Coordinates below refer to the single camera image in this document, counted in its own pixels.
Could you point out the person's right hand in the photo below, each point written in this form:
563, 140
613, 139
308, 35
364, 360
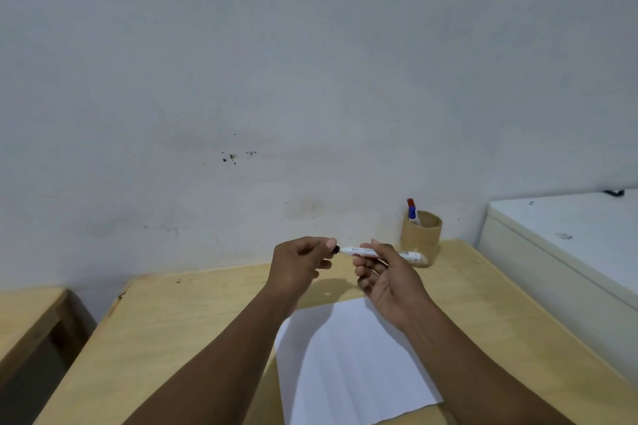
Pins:
393, 290

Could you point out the person's left hand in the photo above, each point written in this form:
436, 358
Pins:
294, 270

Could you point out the person's right thumb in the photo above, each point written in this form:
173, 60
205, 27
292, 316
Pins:
386, 250

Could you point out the person's left thumb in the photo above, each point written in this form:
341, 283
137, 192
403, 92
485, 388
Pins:
319, 243

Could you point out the white marker pen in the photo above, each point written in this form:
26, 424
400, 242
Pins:
411, 257

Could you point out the person's left forearm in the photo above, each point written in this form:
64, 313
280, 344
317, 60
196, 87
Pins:
219, 370

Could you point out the person's right forearm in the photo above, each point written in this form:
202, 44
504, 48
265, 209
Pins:
473, 375

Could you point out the brown cardboard pen holder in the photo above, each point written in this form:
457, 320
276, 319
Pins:
422, 238

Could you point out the blue capped marker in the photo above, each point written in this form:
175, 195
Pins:
413, 215

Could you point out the white paper sheet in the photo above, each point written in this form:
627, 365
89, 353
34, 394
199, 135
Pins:
344, 370

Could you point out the white chest cabinet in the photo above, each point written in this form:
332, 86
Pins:
563, 260

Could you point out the small black object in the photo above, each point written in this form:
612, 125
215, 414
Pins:
614, 192

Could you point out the light wooden side table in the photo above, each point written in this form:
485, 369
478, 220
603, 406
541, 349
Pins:
30, 325

